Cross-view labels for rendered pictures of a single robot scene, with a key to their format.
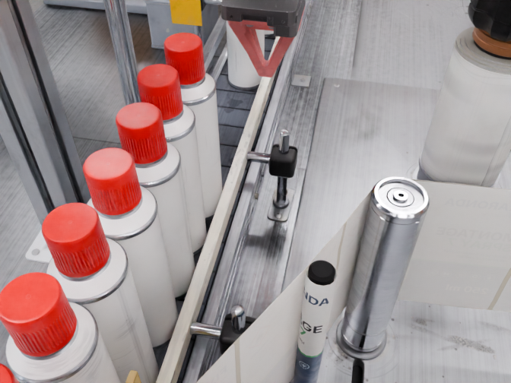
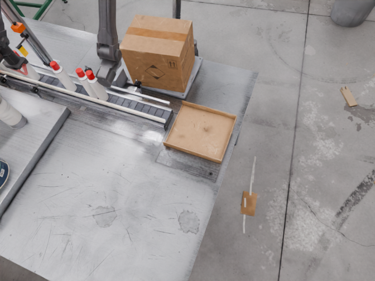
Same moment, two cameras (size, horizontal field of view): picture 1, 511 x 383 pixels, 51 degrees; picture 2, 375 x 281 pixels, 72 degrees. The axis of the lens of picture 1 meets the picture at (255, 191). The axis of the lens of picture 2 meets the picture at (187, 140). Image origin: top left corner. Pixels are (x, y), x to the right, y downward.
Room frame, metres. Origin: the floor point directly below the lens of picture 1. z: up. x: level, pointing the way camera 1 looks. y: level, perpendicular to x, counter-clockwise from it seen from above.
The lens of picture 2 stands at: (1.52, -0.75, 1.99)
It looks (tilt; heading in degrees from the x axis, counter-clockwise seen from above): 63 degrees down; 108
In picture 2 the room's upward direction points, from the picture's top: 10 degrees counter-clockwise
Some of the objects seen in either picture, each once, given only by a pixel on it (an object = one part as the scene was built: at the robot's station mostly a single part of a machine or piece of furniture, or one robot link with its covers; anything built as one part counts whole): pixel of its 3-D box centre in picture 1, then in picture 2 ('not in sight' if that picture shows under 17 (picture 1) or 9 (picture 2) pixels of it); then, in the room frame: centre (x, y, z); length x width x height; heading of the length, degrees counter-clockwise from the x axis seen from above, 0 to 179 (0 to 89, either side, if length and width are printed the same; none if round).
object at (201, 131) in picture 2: not in sight; (200, 130); (1.39, -0.14, 0.85); 0.30 x 0.26 x 0.04; 168
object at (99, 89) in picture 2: not in sight; (96, 86); (0.85, -0.03, 0.98); 0.05 x 0.05 x 0.20
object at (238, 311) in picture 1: (221, 340); (6, 79); (0.23, 0.03, 0.89); 0.06 x 0.03 x 0.12; 78
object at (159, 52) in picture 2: not in sight; (160, 54); (1.13, 0.21, 0.99); 0.30 x 0.24 x 0.27; 175
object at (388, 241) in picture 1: (377, 277); not in sight; (0.24, -0.10, 0.97); 0.05 x 0.05 x 0.19
